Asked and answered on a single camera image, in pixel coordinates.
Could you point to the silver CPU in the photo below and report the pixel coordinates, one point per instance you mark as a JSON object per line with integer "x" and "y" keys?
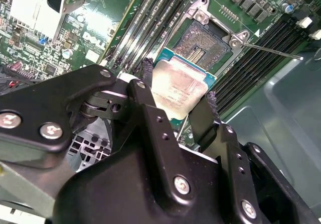
{"x": 175, "y": 88}

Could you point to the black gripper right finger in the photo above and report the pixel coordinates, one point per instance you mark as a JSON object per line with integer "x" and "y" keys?
{"x": 233, "y": 163}

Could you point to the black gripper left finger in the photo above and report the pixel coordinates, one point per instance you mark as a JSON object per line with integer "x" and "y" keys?
{"x": 37, "y": 103}

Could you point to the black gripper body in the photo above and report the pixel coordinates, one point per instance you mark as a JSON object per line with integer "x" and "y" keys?
{"x": 125, "y": 188}

